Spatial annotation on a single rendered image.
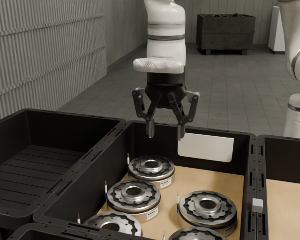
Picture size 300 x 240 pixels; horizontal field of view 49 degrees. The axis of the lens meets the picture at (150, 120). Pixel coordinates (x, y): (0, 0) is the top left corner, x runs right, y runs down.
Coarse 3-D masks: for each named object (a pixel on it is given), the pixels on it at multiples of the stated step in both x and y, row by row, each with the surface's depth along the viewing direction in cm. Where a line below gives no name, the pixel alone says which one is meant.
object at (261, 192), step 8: (264, 136) 71; (272, 136) 71; (280, 136) 71; (264, 144) 67; (264, 152) 64; (264, 160) 60; (264, 168) 58; (264, 176) 55; (264, 184) 53; (264, 192) 51; (264, 200) 49; (264, 208) 47; (256, 216) 46; (256, 224) 44; (256, 232) 43
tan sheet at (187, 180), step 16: (176, 176) 75; (192, 176) 75; (208, 176) 75; (224, 176) 75; (240, 176) 75; (160, 192) 68; (176, 192) 68; (224, 192) 68; (240, 192) 68; (160, 208) 64; (176, 208) 64; (240, 208) 64; (144, 224) 59; (160, 224) 59; (176, 224) 59
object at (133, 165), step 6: (144, 156) 77; (150, 156) 77; (156, 156) 77; (132, 162) 74; (138, 162) 74; (162, 162) 74; (168, 162) 75; (132, 168) 72; (138, 168) 72; (162, 168) 72; (168, 168) 72; (132, 174) 70; (138, 174) 69; (144, 174) 69; (150, 174) 70; (156, 174) 70; (162, 174) 69; (168, 174) 70
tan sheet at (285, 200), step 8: (272, 184) 71; (280, 184) 71; (288, 184) 71; (296, 184) 71; (272, 192) 68; (280, 192) 68; (288, 192) 68; (296, 192) 68; (272, 200) 66; (280, 200) 66; (288, 200) 66; (296, 200) 66; (272, 208) 64; (280, 208) 64; (288, 208) 64; (296, 208) 64; (272, 216) 61; (280, 216) 61; (288, 216) 61; (296, 216) 61; (272, 224) 59; (280, 224) 59; (288, 224) 59; (296, 224) 59; (272, 232) 57; (280, 232) 57; (288, 232) 57; (296, 232) 57
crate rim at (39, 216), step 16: (128, 128) 76; (176, 128) 76; (192, 128) 75; (208, 128) 75; (112, 144) 68; (256, 144) 67; (96, 160) 61; (256, 160) 61; (80, 176) 56; (256, 176) 55; (64, 192) 51; (256, 192) 51; (48, 208) 47; (48, 224) 44; (64, 224) 44; (80, 224) 44
